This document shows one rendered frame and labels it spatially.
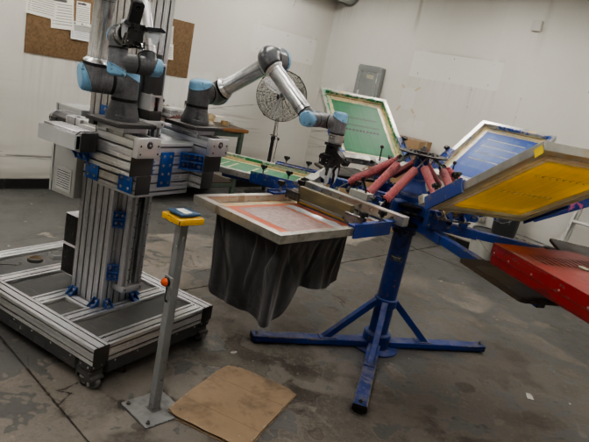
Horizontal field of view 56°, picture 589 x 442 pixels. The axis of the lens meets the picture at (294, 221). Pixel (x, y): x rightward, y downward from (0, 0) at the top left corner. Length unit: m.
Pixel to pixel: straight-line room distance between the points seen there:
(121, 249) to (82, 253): 0.24
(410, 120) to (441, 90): 0.54
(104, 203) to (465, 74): 5.09
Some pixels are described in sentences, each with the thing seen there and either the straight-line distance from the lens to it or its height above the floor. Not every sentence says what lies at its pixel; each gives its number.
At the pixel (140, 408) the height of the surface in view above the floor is 0.01.
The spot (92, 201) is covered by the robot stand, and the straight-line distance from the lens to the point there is 3.09.
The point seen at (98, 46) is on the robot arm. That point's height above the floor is 1.56.
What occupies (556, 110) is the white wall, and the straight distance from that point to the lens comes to 6.67.
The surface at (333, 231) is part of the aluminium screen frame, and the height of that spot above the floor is 0.98.
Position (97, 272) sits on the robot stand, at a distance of 3.13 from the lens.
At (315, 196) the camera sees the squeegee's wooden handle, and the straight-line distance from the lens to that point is 2.85.
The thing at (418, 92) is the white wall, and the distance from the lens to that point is 7.40.
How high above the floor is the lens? 1.61
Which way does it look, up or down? 14 degrees down
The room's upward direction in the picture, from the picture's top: 12 degrees clockwise
